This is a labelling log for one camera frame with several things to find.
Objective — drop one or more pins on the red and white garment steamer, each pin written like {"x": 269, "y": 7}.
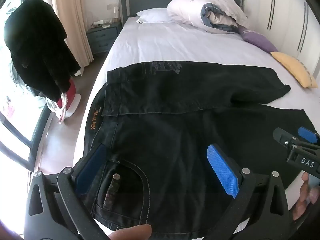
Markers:
{"x": 68, "y": 100}

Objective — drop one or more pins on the white and grey duvet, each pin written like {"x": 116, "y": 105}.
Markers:
{"x": 195, "y": 7}

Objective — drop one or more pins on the large window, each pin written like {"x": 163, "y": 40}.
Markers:
{"x": 15, "y": 120}

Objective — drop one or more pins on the bed with white sheet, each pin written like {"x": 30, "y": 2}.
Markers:
{"x": 175, "y": 45}

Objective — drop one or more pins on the white pillow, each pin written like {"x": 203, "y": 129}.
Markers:
{"x": 156, "y": 15}

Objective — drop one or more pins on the person's left hand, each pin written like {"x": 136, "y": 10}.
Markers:
{"x": 132, "y": 233}

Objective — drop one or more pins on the black coat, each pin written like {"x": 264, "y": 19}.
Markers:
{"x": 37, "y": 50}

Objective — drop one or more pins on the purple pillow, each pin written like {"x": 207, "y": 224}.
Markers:
{"x": 257, "y": 40}

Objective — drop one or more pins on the black denim pants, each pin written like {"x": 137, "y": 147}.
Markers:
{"x": 175, "y": 120}

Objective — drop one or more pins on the beige curtain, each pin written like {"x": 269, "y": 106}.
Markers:
{"x": 72, "y": 17}

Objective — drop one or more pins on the yellow pillow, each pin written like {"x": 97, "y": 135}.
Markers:
{"x": 295, "y": 68}

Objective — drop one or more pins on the grey nightstand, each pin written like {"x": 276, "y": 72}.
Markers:
{"x": 103, "y": 38}

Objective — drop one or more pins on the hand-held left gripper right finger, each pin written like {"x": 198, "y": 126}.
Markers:
{"x": 222, "y": 172}

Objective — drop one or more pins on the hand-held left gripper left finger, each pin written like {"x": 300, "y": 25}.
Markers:
{"x": 91, "y": 166}

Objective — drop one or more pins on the clear display case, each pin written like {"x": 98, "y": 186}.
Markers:
{"x": 101, "y": 23}

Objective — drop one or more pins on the person's right hand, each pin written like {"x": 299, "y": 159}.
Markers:
{"x": 303, "y": 195}

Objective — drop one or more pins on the white wardrobe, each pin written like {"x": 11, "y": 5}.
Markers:
{"x": 287, "y": 10}

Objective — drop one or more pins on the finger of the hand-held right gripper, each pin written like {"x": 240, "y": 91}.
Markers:
{"x": 283, "y": 135}
{"x": 307, "y": 133}

